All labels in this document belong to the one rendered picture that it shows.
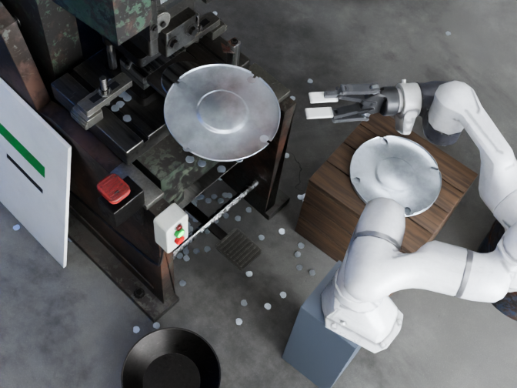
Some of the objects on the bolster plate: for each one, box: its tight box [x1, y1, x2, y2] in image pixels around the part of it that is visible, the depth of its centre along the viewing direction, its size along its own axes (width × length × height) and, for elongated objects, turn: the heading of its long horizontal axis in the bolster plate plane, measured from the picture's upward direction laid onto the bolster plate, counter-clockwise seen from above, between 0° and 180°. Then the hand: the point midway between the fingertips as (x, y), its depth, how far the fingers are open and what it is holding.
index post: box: [226, 37, 241, 66], centre depth 191 cm, size 3×3×10 cm
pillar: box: [105, 45, 118, 70], centre depth 182 cm, size 2×2×14 cm
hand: (319, 105), depth 181 cm, fingers open, 6 cm apart
